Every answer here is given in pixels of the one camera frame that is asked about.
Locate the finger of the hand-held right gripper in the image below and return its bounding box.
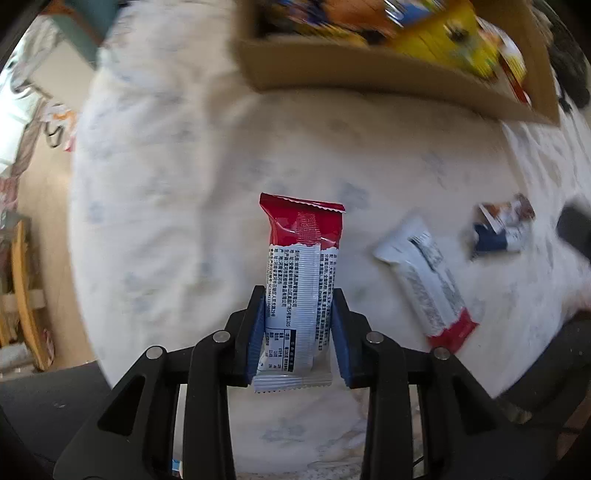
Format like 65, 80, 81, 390
556, 204, 591, 265

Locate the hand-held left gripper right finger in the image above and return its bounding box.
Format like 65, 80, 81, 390
329, 287, 568, 480

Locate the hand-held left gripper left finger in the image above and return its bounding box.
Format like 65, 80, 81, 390
52, 285, 267, 480

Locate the small blue snack packet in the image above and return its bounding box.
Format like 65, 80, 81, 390
468, 193, 537, 260

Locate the red and white bar packet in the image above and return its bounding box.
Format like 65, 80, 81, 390
253, 192, 347, 394

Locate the red snack packet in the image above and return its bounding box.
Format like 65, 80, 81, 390
475, 17, 533, 108

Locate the brown cardboard box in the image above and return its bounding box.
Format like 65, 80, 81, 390
232, 0, 563, 126

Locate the yellow cartoon snack packet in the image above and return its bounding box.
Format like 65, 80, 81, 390
270, 0, 394, 48

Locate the white bar packet red end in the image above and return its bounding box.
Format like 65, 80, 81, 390
372, 215, 479, 354

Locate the dark grey cloth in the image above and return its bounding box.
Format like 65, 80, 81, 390
0, 364, 117, 480

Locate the wooden table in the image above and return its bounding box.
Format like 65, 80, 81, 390
0, 219, 52, 371

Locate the red and white shopping bag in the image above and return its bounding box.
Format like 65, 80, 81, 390
43, 99, 82, 154

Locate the patterned floor rug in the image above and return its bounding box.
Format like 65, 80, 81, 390
0, 110, 48, 219

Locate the white storage box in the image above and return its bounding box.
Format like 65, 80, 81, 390
31, 41, 99, 103

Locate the teal chair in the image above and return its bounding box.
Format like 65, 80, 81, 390
50, 0, 122, 62

